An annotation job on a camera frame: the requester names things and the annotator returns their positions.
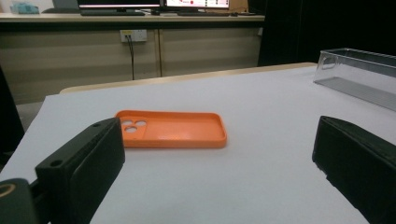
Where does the black wall cable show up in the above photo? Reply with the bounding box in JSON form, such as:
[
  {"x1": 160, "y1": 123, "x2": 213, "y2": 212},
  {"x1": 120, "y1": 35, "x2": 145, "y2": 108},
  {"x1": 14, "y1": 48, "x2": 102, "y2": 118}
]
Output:
[{"x1": 125, "y1": 35, "x2": 135, "y2": 81}]

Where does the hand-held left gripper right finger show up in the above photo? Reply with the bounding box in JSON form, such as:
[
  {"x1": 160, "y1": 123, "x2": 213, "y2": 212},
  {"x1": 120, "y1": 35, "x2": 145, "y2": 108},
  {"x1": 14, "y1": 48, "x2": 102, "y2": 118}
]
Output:
[{"x1": 312, "y1": 115, "x2": 396, "y2": 224}]

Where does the white wall socket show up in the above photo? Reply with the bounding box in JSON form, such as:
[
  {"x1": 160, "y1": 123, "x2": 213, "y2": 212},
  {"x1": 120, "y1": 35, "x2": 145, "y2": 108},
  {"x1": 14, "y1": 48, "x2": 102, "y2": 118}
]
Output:
[{"x1": 120, "y1": 29, "x2": 149, "y2": 43}]

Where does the computer monitor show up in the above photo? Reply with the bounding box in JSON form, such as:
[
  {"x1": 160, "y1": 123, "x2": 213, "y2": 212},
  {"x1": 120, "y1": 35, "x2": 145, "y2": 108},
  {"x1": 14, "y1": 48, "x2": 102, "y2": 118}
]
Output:
[
  {"x1": 163, "y1": 0, "x2": 231, "y2": 9},
  {"x1": 77, "y1": 0, "x2": 162, "y2": 9}
]

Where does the black curtain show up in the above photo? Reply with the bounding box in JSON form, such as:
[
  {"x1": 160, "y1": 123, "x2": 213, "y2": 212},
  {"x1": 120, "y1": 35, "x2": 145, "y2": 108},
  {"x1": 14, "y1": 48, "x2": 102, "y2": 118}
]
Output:
[
  {"x1": 257, "y1": 0, "x2": 396, "y2": 67},
  {"x1": 0, "y1": 66, "x2": 25, "y2": 162}
]

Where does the white table sheet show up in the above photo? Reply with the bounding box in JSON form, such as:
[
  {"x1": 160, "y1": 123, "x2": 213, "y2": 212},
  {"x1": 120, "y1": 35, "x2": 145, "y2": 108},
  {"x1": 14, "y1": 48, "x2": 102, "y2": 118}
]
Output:
[{"x1": 0, "y1": 65, "x2": 396, "y2": 224}]

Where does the teal packet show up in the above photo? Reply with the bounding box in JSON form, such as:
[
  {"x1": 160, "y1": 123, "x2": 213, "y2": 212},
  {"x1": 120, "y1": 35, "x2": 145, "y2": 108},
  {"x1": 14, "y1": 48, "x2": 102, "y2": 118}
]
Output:
[{"x1": 10, "y1": 2, "x2": 40, "y2": 15}]

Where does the black keyboard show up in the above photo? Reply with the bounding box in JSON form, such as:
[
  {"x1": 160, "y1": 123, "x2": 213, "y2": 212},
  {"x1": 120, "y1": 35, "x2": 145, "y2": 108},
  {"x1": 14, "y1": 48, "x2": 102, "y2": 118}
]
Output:
[
  {"x1": 79, "y1": 9, "x2": 146, "y2": 17},
  {"x1": 177, "y1": 11, "x2": 233, "y2": 17}
]

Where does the orange phone case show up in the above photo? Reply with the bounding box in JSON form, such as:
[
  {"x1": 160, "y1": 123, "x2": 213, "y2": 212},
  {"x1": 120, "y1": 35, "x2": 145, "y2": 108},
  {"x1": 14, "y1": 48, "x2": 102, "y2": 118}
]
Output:
[{"x1": 114, "y1": 109, "x2": 228, "y2": 149}]

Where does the beige counter cabinet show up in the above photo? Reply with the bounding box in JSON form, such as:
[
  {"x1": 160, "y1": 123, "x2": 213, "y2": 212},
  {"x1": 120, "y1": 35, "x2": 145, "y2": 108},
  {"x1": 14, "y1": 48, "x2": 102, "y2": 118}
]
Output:
[{"x1": 0, "y1": 12, "x2": 265, "y2": 105}]

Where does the clear plastic box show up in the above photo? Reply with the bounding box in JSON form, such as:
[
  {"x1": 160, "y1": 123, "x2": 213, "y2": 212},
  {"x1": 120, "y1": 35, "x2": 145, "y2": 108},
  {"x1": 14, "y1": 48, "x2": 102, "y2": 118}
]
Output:
[{"x1": 313, "y1": 48, "x2": 396, "y2": 112}]

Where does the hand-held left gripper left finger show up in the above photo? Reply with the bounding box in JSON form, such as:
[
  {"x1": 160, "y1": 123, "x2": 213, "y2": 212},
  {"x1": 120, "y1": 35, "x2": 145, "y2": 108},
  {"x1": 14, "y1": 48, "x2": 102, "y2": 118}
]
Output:
[{"x1": 35, "y1": 117, "x2": 126, "y2": 224}]

